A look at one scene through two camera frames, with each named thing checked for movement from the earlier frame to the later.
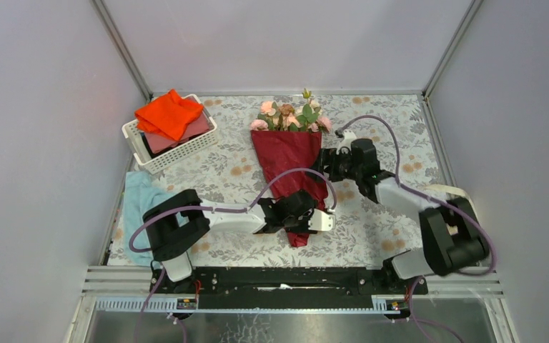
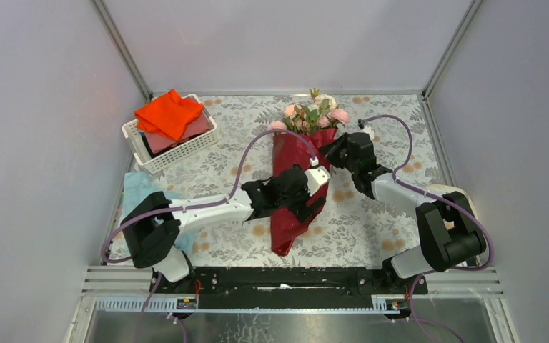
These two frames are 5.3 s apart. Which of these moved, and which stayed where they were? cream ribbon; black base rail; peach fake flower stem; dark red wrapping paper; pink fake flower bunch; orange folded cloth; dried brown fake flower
Moved: peach fake flower stem; pink fake flower bunch; dark red wrapping paper; dried brown fake flower
Stayed: orange folded cloth; cream ribbon; black base rail
